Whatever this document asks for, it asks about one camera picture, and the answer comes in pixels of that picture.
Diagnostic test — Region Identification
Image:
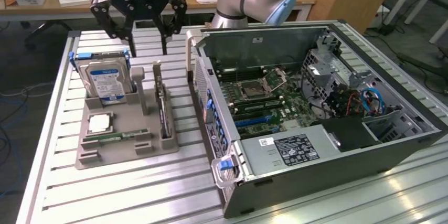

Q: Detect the low-profile Nvidia graphics card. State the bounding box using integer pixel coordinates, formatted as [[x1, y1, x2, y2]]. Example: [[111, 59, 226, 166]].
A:
[[151, 60, 174, 141]]

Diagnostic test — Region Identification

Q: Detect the wooden desk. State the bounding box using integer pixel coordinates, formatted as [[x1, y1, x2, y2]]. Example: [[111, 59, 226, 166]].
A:
[[0, 0, 315, 29]]

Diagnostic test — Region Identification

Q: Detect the hard disk in blue caddy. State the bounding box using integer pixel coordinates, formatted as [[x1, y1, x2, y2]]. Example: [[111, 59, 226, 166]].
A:
[[67, 49, 131, 105]]

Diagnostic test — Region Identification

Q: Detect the CPU socket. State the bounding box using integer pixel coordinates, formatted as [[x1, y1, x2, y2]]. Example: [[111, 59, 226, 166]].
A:
[[237, 79, 269, 101]]

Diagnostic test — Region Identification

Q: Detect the metal socket cover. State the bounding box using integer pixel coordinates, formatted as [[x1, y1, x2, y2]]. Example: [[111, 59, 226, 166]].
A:
[[261, 66, 291, 93]]

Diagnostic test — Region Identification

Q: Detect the grey plastic parts rack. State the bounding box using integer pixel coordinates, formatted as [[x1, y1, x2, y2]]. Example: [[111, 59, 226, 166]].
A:
[[74, 66, 181, 172]]

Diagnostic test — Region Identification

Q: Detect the silver CPU chip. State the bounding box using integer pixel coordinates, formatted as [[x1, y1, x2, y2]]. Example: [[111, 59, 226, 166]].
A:
[[86, 115, 114, 133]]

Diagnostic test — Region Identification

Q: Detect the green RAM stick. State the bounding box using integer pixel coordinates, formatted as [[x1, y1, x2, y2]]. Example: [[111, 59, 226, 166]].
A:
[[81, 129, 147, 142], [235, 100, 282, 111]]

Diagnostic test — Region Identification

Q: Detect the metal disk bay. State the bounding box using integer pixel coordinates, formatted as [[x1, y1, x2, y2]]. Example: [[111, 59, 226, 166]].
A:
[[299, 48, 371, 96]]

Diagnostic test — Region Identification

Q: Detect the green Dell motherboard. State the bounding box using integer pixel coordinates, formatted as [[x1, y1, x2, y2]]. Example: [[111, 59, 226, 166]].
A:
[[213, 61, 315, 141]]

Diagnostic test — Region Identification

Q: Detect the wooden cabinet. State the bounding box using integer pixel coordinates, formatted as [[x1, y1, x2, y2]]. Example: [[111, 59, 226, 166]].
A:
[[297, 0, 402, 35]]

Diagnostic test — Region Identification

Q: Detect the blue case release latch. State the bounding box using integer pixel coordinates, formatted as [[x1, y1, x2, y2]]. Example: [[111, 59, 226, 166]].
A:
[[215, 159, 233, 172]]

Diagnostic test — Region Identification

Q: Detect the grey power supply unit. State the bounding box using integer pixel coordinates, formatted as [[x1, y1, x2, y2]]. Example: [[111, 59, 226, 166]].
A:
[[239, 125, 342, 177]]

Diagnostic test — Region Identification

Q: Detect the open black PC case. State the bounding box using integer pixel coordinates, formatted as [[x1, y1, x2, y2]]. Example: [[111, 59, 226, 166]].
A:
[[185, 23, 448, 219]]

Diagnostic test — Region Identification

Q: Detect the red wire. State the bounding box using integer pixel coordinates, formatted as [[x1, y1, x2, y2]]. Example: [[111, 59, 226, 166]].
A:
[[343, 90, 361, 116]]

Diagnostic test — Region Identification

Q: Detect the blue wire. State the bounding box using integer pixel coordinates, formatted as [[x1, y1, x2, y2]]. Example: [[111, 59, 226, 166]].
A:
[[359, 87, 385, 116]]

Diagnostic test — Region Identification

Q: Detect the grey metal drive bracket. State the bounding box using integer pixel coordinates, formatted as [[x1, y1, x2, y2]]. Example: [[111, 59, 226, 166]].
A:
[[361, 108, 423, 143]]

